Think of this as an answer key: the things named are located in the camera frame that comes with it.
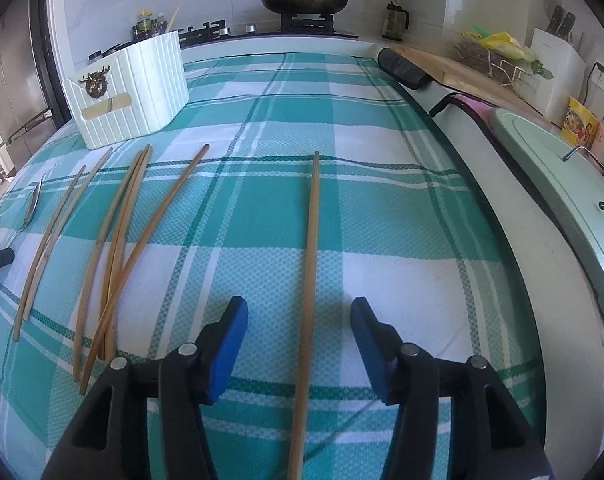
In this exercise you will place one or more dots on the yellow plastic bag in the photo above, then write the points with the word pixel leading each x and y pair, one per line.
pixel 506 42

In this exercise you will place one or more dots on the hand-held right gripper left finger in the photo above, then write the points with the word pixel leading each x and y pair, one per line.
pixel 229 347

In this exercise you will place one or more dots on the metal spoon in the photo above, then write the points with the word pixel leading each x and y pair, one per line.
pixel 32 205

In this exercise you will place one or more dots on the blue label sauce bottle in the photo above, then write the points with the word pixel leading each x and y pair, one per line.
pixel 159 24

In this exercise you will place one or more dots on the white ribbed storage box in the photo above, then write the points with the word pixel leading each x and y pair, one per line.
pixel 142 90

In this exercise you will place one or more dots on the steel refrigerator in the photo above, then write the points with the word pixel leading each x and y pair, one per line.
pixel 12 85

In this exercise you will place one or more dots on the row of spice jars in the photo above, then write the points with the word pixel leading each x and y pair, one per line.
pixel 104 51

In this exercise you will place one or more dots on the yellow cap oil bottle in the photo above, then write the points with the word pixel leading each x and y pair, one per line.
pixel 144 22

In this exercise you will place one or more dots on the yellow snack packet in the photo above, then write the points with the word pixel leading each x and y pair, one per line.
pixel 580 122

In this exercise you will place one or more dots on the white knife block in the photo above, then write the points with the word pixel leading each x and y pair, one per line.
pixel 556 75

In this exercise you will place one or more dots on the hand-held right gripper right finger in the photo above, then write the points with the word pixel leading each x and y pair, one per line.
pixel 369 347

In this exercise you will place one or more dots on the teal checked cloth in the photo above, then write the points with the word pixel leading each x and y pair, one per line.
pixel 262 200

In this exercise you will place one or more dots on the black rolled mat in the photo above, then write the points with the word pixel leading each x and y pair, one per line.
pixel 404 67

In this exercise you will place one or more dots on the wooden cutting board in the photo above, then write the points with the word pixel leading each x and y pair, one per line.
pixel 456 67

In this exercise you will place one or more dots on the glass press kettle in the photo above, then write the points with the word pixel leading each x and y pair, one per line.
pixel 395 22

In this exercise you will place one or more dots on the black door frame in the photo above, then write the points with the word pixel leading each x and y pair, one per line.
pixel 49 60

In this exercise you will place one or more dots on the black gas hob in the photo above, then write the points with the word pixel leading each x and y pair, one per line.
pixel 262 30

